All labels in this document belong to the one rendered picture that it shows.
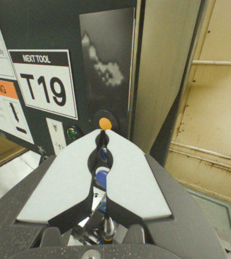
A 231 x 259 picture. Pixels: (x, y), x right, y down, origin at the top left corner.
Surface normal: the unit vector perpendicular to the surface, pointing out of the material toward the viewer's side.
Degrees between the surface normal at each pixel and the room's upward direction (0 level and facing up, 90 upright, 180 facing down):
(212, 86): 90
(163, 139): 90
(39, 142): 90
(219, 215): 0
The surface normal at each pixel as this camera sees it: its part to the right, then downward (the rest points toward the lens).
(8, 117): -0.47, 0.43
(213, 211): 0.01, -0.87
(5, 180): 0.37, -0.69
